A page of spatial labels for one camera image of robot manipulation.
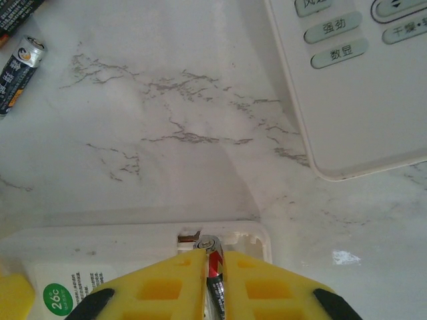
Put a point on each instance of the white remote with display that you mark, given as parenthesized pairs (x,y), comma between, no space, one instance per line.
(350,116)

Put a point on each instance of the black battery with white print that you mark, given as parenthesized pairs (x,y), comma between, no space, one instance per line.
(13,16)

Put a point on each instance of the white remote with green sticker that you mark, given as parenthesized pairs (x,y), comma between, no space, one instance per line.
(133,246)

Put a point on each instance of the red and black battery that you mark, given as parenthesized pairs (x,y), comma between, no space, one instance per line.
(215,266)

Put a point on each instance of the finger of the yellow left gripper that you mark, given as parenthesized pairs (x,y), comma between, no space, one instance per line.
(13,300)

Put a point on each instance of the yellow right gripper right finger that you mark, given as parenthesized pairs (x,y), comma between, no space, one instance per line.
(240,300)

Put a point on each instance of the silver and black battery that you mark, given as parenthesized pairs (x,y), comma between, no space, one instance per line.
(20,76)

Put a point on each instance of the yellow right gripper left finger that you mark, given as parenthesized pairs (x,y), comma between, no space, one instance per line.
(187,276)

